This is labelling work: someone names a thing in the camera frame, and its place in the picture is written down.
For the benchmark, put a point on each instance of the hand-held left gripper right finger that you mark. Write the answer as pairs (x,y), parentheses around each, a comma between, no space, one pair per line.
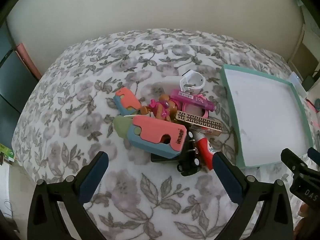
(225,177)

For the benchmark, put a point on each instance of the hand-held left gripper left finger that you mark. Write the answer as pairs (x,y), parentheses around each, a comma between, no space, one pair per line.
(93,180)

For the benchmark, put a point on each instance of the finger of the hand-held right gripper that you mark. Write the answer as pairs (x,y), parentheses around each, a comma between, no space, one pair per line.
(315,156)
(293,162)

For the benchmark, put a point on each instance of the red white tube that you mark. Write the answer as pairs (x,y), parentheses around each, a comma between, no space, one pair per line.
(203,145)

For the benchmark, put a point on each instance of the gold patterned box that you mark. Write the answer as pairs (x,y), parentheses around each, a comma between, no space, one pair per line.
(200,122)

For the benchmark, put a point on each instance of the teal cardboard box lid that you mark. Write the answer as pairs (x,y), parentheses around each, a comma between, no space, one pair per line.
(262,110)

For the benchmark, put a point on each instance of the pink wristwatch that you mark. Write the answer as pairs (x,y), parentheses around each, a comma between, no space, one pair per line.
(191,108)

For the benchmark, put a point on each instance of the large pink blue knife toy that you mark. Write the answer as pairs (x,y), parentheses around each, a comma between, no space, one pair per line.
(155,132)

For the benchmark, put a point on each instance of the magenta cosmetic box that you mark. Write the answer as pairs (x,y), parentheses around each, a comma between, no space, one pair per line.
(192,98)

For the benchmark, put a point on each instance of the small pink blue knife toy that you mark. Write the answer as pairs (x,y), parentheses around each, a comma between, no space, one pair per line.
(127,97)

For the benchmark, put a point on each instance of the brown doll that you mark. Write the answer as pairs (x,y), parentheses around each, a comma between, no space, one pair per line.
(161,108)

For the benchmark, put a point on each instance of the white charger plug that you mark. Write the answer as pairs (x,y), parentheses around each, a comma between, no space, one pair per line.
(171,85)

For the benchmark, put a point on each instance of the person's right hand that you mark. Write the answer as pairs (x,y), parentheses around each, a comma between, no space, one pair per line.
(305,210)

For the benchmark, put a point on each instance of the black toy car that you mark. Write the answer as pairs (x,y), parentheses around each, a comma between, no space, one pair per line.
(187,162)

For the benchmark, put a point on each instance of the pile of pink trinkets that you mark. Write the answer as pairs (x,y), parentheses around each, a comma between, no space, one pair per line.
(315,112)

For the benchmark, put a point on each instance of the small dark device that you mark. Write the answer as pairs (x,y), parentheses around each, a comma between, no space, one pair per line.
(308,83)

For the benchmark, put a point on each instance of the small clear plastic box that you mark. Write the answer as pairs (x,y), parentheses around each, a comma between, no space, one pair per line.
(297,82)

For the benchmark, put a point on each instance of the grey floral blanket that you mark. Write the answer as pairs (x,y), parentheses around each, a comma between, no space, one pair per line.
(82,100)

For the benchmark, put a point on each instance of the white wristwatch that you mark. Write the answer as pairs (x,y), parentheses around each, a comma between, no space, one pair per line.
(200,80)

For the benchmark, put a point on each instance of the white furniture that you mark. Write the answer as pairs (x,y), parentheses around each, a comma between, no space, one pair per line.
(308,42)

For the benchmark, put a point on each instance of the dark teal cabinet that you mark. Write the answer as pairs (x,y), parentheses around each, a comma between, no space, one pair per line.
(12,80)

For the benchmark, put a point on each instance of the pink board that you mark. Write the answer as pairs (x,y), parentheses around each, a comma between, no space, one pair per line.
(28,60)

